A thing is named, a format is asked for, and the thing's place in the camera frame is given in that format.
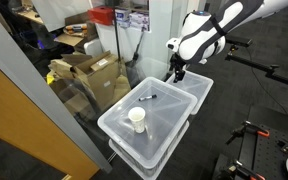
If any small clear plastic container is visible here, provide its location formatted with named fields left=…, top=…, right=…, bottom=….
left=167, top=71, right=214, bottom=115

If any large clear plastic container lid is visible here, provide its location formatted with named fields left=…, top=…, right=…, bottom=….
left=98, top=77, right=197, bottom=169

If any black and white marker pen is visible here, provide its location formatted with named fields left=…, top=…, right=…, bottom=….
left=138, top=94, right=157, bottom=101

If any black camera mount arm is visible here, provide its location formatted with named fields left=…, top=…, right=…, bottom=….
left=225, top=35, right=288, bottom=85

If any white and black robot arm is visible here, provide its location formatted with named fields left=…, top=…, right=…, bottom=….
left=166, top=0, right=288, bottom=83

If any open brown cardboard box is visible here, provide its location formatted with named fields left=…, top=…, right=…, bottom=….
left=49, top=51, right=126, bottom=111

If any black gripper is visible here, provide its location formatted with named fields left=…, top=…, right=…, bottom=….
left=169, top=53, right=186, bottom=83

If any black perforated work table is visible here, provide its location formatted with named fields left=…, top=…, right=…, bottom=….
left=212, top=104, right=288, bottom=180

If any orange handled clamp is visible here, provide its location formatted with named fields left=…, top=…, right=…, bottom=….
left=226, top=121, right=270, bottom=145
left=215, top=160, right=266, bottom=180

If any white paper cup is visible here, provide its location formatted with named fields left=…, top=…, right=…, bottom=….
left=128, top=107, right=146, bottom=133

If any red box on shelf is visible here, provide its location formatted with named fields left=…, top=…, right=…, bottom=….
left=87, top=6, right=113, bottom=26

